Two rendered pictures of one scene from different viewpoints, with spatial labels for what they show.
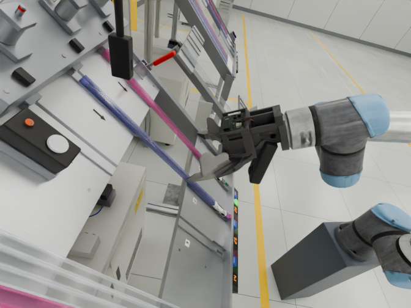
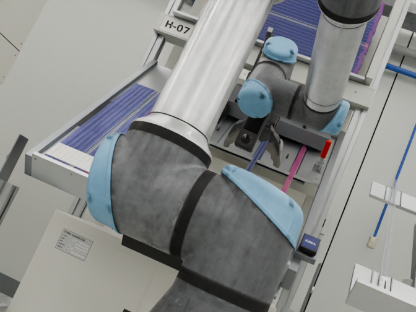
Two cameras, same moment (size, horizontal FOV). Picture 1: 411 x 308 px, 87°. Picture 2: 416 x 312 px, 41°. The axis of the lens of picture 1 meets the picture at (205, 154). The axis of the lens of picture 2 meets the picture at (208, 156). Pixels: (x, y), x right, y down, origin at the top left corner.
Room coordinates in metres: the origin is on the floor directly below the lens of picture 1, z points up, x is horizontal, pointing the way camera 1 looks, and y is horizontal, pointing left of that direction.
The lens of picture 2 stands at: (0.63, -1.35, 0.67)
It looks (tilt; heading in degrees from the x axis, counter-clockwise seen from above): 10 degrees up; 106
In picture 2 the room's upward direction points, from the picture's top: 24 degrees clockwise
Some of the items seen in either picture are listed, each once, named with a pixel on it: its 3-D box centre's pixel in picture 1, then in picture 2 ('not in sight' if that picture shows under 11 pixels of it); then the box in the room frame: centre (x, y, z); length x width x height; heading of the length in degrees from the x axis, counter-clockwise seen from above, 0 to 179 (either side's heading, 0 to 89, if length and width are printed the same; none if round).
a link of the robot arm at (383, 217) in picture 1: (385, 224); (242, 230); (0.51, -0.68, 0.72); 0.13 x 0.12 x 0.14; 3
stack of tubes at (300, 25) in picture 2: not in sight; (297, 21); (0.23, 0.38, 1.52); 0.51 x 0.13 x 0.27; 5
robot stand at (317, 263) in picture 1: (315, 264); not in sight; (0.52, -0.68, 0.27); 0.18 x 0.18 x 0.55; 19
